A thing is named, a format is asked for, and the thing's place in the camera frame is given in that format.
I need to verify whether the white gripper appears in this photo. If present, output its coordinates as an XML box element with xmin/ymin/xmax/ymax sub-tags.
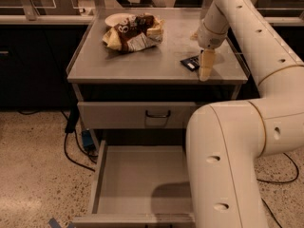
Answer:
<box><xmin>190</xmin><ymin>20</ymin><xmax>227</xmax><ymax>81</ymax></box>

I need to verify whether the dark blue rxbar wrapper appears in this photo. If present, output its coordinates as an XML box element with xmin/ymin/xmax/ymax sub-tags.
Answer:
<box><xmin>180</xmin><ymin>56</ymin><xmax>200</xmax><ymax>71</ymax></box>

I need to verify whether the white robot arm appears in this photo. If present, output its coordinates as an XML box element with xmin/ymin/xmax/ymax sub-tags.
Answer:
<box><xmin>186</xmin><ymin>0</ymin><xmax>304</xmax><ymax>228</ymax></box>

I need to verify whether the grey metal drawer cabinet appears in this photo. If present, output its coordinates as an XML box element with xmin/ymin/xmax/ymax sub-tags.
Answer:
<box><xmin>66</xmin><ymin>7</ymin><xmax>251</xmax><ymax>228</ymax></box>

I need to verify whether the closed grey middle drawer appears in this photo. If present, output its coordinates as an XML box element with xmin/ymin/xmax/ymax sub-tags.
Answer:
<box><xmin>78</xmin><ymin>102</ymin><xmax>200</xmax><ymax>129</ymax></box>

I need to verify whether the open grey bottom drawer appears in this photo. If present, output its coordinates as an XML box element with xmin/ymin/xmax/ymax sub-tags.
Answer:
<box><xmin>73</xmin><ymin>142</ymin><xmax>196</xmax><ymax>228</ymax></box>

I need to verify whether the crumpled brown chip bag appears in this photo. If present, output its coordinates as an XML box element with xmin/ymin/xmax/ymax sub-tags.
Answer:
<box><xmin>103</xmin><ymin>13</ymin><xmax>164</xmax><ymax>53</ymax></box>

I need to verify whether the white plate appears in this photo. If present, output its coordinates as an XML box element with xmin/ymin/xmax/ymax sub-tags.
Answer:
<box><xmin>104</xmin><ymin>13</ymin><xmax>134</xmax><ymax>27</ymax></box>

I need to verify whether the blue power adapter box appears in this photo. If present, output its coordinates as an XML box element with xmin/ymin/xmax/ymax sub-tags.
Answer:
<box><xmin>81</xmin><ymin>130</ymin><xmax>95</xmax><ymax>150</ymax></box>

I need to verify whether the dark side cabinet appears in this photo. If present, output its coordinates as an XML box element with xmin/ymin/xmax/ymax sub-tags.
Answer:
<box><xmin>0</xmin><ymin>25</ymin><xmax>86</xmax><ymax>109</ymax></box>

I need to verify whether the long grey counter shelf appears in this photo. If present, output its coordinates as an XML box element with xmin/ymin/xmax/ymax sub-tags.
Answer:
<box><xmin>0</xmin><ymin>6</ymin><xmax>304</xmax><ymax>27</ymax></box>

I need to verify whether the blue tape strip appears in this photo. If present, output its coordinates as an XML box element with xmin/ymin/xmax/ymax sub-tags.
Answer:
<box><xmin>48</xmin><ymin>218</ymin><xmax>75</xmax><ymax>228</ymax></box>

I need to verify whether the black drawer handle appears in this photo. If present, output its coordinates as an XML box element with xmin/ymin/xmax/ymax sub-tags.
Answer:
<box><xmin>145</xmin><ymin>110</ymin><xmax>171</xmax><ymax>119</ymax></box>

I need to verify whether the black floor cable left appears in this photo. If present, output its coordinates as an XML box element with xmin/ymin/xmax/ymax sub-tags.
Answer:
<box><xmin>18</xmin><ymin>109</ymin><xmax>99</xmax><ymax>173</ymax></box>

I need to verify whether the black floor cable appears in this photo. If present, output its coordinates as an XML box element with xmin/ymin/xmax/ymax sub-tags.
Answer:
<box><xmin>256</xmin><ymin>151</ymin><xmax>300</xmax><ymax>228</ymax></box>
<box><xmin>18</xmin><ymin>109</ymin><xmax>99</xmax><ymax>173</ymax></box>

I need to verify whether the black floor cable right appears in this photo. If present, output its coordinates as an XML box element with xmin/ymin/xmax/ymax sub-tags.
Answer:
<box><xmin>256</xmin><ymin>151</ymin><xmax>300</xmax><ymax>228</ymax></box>

